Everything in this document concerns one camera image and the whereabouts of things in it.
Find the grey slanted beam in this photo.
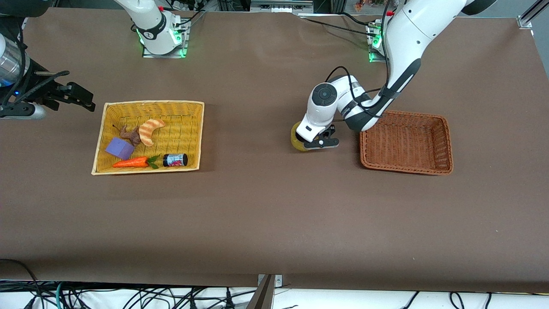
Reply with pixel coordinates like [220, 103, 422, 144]
[246, 275, 275, 309]

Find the black table cable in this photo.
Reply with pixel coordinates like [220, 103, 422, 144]
[176, 11, 206, 28]
[298, 16, 378, 37]

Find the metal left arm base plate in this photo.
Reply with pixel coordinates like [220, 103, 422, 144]
[368, 21, 386, 63]

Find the yellow wicker basket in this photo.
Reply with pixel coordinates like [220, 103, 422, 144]
[91, 101, 205, 176]

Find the clear tape roll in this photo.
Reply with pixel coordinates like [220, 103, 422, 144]
[290, 121, 320, 153]

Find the brown toy figure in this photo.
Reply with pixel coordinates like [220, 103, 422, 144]
[112, 124, 142, 146]

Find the purple cube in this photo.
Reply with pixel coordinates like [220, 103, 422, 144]
[106, 137, 136, 161]

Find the aluminium frame rail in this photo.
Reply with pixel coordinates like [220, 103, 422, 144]
[517, 0, 542, 29]

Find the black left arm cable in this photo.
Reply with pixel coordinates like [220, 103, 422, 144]
[325, 0, 396, 117]

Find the toy croissant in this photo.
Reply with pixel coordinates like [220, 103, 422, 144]
[139, 119, 166, 147]

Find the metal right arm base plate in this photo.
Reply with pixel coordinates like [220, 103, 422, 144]
[142, 19, 189, 58]

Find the grey metal equipment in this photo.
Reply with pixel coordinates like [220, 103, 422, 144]
[249, 0, 316, 13]

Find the orange toy carrot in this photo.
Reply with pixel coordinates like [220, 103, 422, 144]
[112, 155, 161, 169]

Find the small black jar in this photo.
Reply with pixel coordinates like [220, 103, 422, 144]
[163, 153, 189, 168]

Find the brown wicker basket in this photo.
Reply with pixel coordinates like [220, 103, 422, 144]
[359, 110, 454, 176]

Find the colourful background object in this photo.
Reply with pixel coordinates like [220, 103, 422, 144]
[354, 0, 386, 11]

